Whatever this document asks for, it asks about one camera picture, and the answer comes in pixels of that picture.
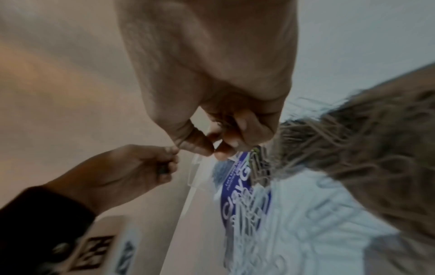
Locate person's right hand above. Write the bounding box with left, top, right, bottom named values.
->
left=114, top=0, right=300, bottom=161

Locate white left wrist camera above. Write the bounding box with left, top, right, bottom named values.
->
left=97, top=214, right=144, bottom=275

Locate black left wristband with markers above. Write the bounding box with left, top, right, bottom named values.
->
left=0, top=185, right=118, bottom=275

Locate pile of mixed paper clips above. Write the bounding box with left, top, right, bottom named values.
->
left=222, top=86, right=435, bottom=275

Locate clear plastic two-compartment box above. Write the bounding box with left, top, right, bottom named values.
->
left=185, top=153, right=222, bottom=192

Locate person's left hand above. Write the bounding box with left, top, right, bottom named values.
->
left=44, top=144, right=181, bottom=216

